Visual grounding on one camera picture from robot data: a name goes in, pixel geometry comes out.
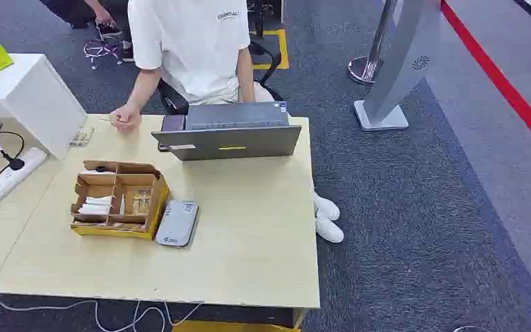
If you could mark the grey card reader device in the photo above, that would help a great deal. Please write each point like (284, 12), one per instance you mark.
(177, 223)

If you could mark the person in dark clothes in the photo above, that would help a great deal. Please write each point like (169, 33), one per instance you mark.
(96, 23)

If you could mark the dark phone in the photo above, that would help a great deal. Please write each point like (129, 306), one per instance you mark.
(173, 124)

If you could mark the wooden card box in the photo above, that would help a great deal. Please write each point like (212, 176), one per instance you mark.
(119, 201)

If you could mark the silver stanchion post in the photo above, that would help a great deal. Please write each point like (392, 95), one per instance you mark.
(368, 55)

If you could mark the person in white shirt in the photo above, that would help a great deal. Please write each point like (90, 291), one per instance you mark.
(192, 46)

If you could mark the printed card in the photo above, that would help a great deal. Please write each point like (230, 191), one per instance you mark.
(142, 200)

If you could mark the white power strip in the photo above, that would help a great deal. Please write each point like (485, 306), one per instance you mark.
(6, 179)

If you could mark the pale wooden desk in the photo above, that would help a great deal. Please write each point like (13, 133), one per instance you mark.
(229, 238)

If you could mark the small card pack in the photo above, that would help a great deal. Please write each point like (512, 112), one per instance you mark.
(81, 136)

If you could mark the white shoe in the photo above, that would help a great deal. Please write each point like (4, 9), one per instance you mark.
(326, 207)
(328, 229)

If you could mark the white card stack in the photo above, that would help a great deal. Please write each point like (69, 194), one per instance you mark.
(95, 205)

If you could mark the white cabinet box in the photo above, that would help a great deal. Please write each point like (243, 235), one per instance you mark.
(27, 98)

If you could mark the grey laptop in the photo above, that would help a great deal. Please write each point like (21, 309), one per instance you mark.
(233, 135)

